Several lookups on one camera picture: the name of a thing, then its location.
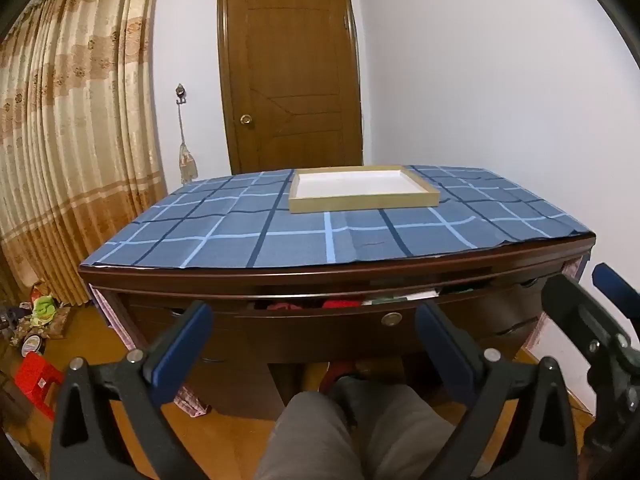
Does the dark wooden dresser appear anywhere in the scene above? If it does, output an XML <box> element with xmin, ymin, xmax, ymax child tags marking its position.
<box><xmin>77</xmin><ymin>232</ymin><xmax>598</xmax><ymax>418</ymax></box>

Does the blue plaid tablecloth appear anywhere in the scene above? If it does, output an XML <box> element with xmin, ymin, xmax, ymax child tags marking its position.
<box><xmin>80</xmin><ymin>164</ymin><xmax>590</xmax><ymax>269</ymax></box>

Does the thin wall cable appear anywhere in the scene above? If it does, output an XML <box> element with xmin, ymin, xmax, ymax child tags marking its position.
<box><xmin>346</xmin><ymin>0</ymin><xmax>367</xmax><ymax>163</ymax></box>

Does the person's leg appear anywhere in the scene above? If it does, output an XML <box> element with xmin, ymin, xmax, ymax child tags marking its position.
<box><xmin>255</xmin><ymin>390</ymin><xmax>358</xmax><ymax>480</ymax></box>
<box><xmin>327</xmin><ymin>375</ymin><xmax>453</xmax><ymax>480</ymax></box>

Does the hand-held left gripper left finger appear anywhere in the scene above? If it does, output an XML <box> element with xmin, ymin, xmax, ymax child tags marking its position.
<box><xmin>50</xmin><ymin>300</ymin><xmax>216</xmax><ymax>480</ymax></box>

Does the red plastic stool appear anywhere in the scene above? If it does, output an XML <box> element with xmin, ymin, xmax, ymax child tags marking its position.
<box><xmin>12</xmin><ymin>352</ymin><xmax>66</xmax><ymax>421</ymax></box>

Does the beige curtain tassel tieback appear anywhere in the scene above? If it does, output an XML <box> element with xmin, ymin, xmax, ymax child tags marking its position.
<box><xmin>176</xmin><ymin>105</ymin><xmax>197</xmax><ymax>185</ymax></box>

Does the wooden framed white tray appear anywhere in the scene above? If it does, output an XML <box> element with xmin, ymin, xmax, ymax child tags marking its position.
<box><xmin>288</xmin><ymin>165</ymin><xmax>441</xmax><ymax>215</ymax></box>

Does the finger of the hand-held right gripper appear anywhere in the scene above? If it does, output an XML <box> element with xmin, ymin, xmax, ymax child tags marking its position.
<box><xmin>542</xmin><ymin>275</ymin><xmax>634</xmax><ymax>362</ymax></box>
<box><xmin>592</xmin><ymin>262</ymin><xmax>637</xmax><ymax>312</ymax></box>

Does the dark wooden drawer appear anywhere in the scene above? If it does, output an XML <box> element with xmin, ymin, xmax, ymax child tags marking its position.
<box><xmin>234</xmin><ymin>274</ymin><xmax>548</xmax><ymax>363</ymax></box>

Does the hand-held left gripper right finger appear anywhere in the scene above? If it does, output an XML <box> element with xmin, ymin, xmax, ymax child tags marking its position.
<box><xmin>415</xmin><ymin>302</ymin><xmax>579</xmax><ymax>480</ymax></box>

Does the floor clutter pile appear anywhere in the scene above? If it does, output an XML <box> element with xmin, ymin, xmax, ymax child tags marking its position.
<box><xmin>14</xmin><ymin>305</ymin><xmax>72</xmax><ymax>343</ymax></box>

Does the brown wooden door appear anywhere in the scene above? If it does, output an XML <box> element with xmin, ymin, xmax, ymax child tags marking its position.
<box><xmin>217</xmin><ymin>0</ymin><xmax>363</xmax><ymax>175</ymax></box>

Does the person's left leg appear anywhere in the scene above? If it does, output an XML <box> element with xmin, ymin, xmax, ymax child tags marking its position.
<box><xmin>255</xmin><ymin>390</ymin><xmax>358</xmax><ymax>480</ymax></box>

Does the beige patterned curtain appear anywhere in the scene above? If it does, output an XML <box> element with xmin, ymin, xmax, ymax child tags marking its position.
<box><xmin>0</xmin><ymin>0</ymin><xmax>168</xmax><ymax>307</ymax></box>

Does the person's right leg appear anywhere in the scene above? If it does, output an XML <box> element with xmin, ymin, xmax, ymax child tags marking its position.
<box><xmin>327</xmin><ymin>375</ymin><xmax>453</xmax><ymax>480</ymax></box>

